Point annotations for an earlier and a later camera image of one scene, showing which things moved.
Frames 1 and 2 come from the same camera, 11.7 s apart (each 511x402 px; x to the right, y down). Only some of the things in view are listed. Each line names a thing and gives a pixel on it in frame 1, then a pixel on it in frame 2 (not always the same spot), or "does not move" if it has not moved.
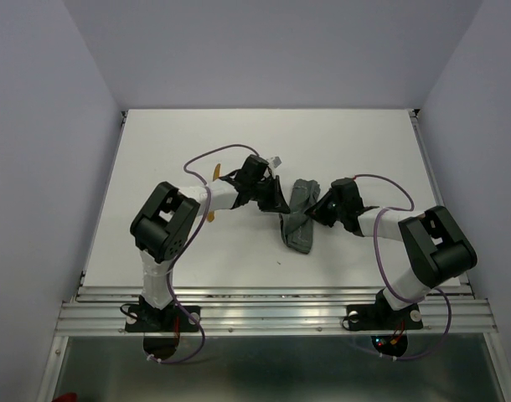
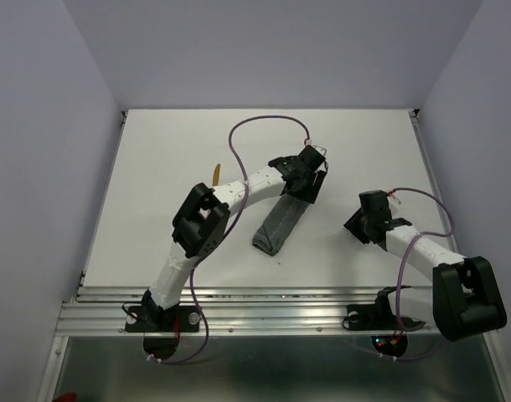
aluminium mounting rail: [271, 311] does not move
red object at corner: [66, 397] does not move
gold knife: [210, 214] does not move
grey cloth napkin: [296, 225] → [280, 224]
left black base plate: [175, 318] does not move
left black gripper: [276, 203] → [309, 193]
